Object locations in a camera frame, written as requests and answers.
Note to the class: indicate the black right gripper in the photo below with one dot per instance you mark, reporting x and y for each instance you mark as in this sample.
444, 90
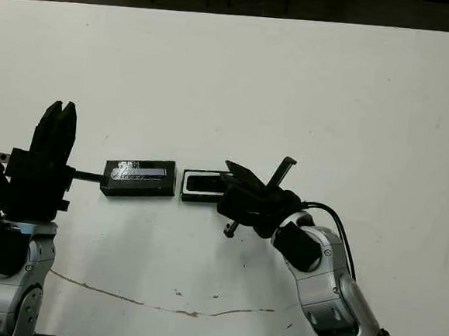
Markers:
241, 206

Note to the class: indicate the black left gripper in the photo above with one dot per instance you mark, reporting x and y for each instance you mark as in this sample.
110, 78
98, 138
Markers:
31, 199

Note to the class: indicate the slim black camera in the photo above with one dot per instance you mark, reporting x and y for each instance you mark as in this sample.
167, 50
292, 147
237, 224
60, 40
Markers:
205, 184

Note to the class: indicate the black box lid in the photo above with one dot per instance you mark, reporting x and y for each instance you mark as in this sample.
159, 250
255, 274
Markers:
137, 188

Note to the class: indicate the black box base white insert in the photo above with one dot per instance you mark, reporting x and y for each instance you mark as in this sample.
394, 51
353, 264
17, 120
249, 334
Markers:
199, 198

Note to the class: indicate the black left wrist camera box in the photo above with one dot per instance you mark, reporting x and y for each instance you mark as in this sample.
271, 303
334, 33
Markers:
22, 162

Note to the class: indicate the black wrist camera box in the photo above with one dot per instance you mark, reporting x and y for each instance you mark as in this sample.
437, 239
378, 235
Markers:
22, 162
279, 209

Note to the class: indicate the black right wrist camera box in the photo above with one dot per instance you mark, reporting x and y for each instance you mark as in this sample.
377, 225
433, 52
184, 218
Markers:
279, 209

